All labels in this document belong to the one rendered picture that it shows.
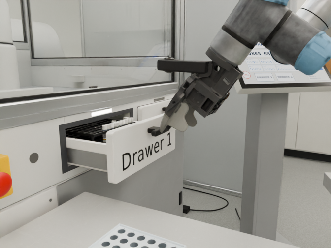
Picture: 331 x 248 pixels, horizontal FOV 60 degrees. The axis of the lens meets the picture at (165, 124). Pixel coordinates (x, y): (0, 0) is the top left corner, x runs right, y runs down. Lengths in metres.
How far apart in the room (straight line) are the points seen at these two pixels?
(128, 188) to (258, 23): 0.61
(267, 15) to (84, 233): 0.51
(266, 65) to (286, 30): 0.86
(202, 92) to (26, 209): 0.42
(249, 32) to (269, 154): 1.06
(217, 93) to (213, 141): 1.85
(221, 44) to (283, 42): 0.11
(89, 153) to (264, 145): 1.05
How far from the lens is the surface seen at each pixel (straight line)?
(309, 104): 3.49
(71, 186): 0.73
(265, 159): 1.56
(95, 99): 0.74
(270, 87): 1.35
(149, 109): 0.94
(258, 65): 1.40
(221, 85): 0.59
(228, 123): 2.35
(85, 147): 0.65
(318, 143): 3.56
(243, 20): 0.57
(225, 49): 0.57
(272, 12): 0.57
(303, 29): 0.57
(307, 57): 0.57
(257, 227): 1.70
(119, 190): 0.89
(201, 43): 2.40
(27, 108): 0.61
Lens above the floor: 1.06
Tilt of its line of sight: 12 degrees down
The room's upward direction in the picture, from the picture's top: straight up
